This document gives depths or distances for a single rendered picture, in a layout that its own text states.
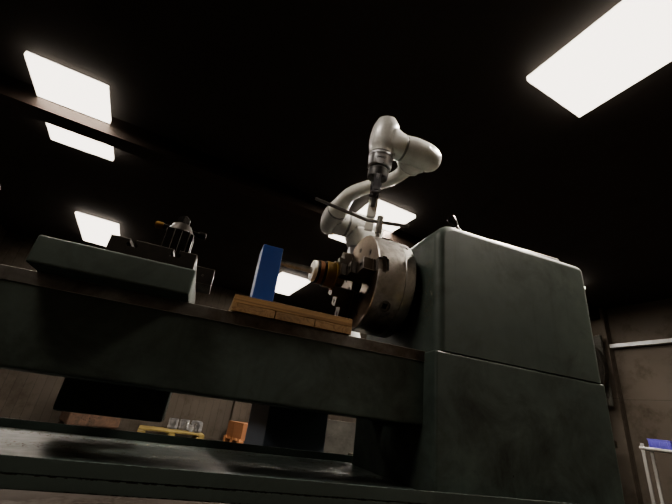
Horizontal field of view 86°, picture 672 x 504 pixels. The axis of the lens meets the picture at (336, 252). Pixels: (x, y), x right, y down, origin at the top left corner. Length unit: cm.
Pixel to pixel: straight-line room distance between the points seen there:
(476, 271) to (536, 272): 24
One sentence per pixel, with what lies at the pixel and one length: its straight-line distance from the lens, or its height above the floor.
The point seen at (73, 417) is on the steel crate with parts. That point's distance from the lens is 718.
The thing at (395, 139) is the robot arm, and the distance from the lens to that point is 138.
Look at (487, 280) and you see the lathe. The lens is 118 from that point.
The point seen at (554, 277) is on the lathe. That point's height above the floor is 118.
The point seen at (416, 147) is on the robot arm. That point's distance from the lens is 141.
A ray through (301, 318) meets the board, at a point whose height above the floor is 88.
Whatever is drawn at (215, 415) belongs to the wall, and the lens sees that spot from 858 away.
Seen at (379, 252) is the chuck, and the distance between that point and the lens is 108.
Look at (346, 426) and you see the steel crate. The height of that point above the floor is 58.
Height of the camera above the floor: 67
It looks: 25 degrees up
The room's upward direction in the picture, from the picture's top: 8 degrees clockwise
